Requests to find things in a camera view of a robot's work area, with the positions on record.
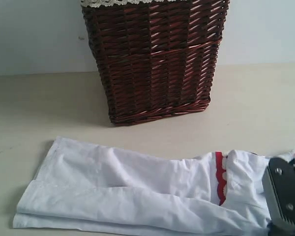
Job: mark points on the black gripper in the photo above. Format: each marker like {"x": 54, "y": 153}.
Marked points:
{"x": 276, "y": 231}

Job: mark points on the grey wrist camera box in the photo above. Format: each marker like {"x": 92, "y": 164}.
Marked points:
{"x": 279, "y": 189}

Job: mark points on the dark red wicker basket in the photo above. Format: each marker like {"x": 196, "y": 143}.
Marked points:
{"x": 156, "y": 60}

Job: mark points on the white t-shirt red patch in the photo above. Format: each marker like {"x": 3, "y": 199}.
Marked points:
{"x": 94, "y": 188}

